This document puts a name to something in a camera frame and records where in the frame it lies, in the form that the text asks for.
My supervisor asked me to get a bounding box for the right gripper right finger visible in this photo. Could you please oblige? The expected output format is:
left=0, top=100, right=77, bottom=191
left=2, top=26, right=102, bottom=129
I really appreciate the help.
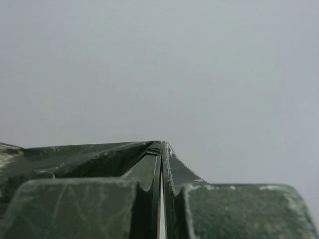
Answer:
left=161, top=142, right=319, bottom=239

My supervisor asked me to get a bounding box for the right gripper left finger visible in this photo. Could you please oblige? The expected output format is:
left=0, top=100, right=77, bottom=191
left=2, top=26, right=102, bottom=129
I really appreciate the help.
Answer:
left=0, top=141, right=162, bottom=239

